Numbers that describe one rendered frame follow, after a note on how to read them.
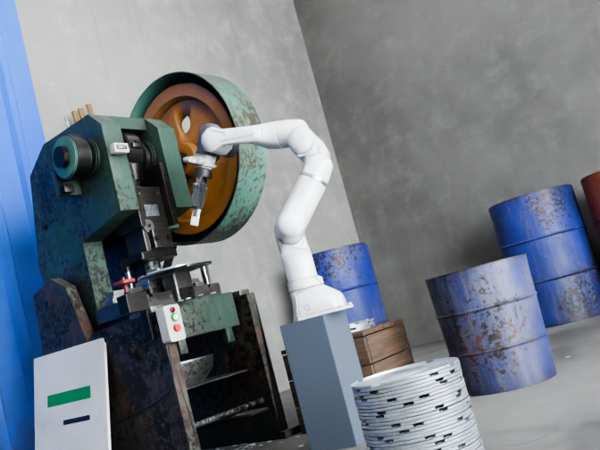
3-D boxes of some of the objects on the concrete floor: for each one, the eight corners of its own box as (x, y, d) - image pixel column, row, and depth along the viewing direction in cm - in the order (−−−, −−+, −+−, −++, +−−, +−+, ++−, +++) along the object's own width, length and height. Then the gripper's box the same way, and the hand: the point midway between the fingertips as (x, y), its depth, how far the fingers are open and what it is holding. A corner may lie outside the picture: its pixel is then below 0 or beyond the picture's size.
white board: (110, 495, 266) (103, 336, 284) (36, 503, 295) (33, 358, 312) (113, 494, 267) (105, 336, 285) (38, 502, 296) (35, 358, 313)
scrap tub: (577, 363, 285) (541, 249, 291) (539, 388, 252) (500, 259, 259) (483, 379, 311) (453, 273, 317) (438, 403, 278) (405, 285, 284)
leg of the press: (211, 473, 257) (155, 236, 269) (187, 484, 248) (130, 237, 260) (74, 486, 313) (33, 289, 325) (51, 495, 305) (10, 293, 316)
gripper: (207, 167, 283) (197, 225, 282) (217, 171, 296) (207, 228, 295) (189, 164, 285) (179, 222, 283) (200, 169, 297) (190, 225, 296)
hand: (195, 217), depth 289 cm, fingers closed
